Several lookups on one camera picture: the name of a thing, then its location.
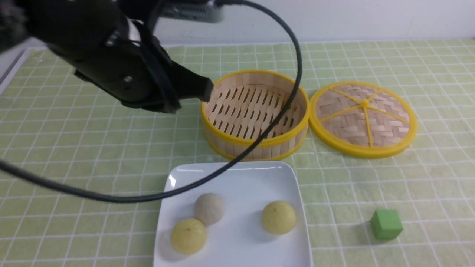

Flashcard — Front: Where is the white square plate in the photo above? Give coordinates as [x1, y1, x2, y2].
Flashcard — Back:
[153, 161, 314, 267]

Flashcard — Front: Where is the yellow steamed bun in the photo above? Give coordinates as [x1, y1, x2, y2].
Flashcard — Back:
[171, 218, 207, 256]
[261, 201, 297, 235]

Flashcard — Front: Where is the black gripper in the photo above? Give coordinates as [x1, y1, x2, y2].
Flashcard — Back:
[49, 19, 214, 113]

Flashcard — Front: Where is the green cube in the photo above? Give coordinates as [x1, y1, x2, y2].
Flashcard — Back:
[370, 209, 403, 240]

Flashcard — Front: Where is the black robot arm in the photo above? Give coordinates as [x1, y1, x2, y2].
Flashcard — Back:
[1, 0, 214, 113]

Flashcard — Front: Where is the yellow steamed bun on plate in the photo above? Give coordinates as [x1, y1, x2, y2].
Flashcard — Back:
[171, 218, 207, 256]

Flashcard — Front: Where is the green checkered tablecloth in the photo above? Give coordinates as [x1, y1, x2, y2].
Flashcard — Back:
[0, 39, 475, 267]

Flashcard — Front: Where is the white steamed bun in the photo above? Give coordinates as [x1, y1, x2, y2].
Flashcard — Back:
[194, 193, 225, 227]

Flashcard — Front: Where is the black cable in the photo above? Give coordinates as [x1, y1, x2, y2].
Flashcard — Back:
[0, 0, 303, 204]

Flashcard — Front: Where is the yellow woven steamer lid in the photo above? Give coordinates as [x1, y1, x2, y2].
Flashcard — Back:
[309, 81, 417, 159]

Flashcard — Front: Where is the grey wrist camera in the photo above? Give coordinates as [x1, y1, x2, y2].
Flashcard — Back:
[160, 0, 224, 23]

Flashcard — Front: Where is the yellow bamboo steamer basket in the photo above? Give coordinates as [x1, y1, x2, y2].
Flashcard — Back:
[201, 70, 310, 161]

